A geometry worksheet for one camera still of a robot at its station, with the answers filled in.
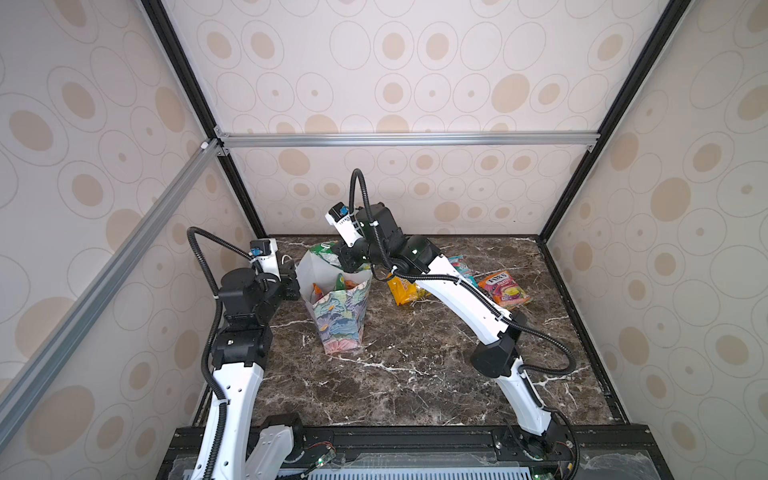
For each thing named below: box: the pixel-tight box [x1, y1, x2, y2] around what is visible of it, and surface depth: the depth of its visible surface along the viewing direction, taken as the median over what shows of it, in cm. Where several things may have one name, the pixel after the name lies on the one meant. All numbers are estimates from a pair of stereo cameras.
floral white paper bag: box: [296, 250, 373, 354], surface depth 81 cm
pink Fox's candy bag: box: [478, 271, 531, 308], surface depth 102 cm
